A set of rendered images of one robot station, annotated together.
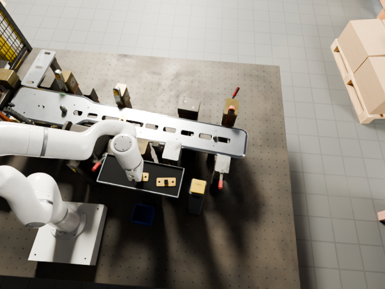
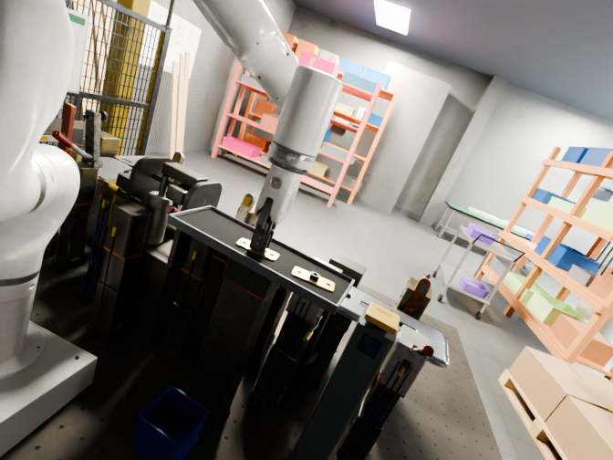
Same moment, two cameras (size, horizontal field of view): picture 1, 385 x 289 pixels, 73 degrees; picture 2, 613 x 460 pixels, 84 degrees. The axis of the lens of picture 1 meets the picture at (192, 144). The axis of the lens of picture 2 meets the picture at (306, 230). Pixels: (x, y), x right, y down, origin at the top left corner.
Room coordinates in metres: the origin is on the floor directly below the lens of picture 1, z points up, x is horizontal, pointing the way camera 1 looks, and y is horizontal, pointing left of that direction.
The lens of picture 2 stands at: (-0.24, 0.09, 1.44)
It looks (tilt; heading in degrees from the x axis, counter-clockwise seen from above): 18 degrees down; 6
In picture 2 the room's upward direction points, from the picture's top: 22 degrees clockwise
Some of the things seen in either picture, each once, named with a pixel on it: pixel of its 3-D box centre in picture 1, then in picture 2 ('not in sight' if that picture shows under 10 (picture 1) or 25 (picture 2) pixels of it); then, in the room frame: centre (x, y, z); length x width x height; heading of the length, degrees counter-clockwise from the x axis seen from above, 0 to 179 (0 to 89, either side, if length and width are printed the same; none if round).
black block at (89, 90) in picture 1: (95, 102); not in sight; (0.96, 0.65, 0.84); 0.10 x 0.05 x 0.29; 172
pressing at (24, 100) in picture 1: (126, 121); (241, 239); (0.74, 0.38, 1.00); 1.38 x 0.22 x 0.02; 82
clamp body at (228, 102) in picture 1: (227, 121); (396, 329); (0.86, -0.21, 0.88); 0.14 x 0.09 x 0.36; 172
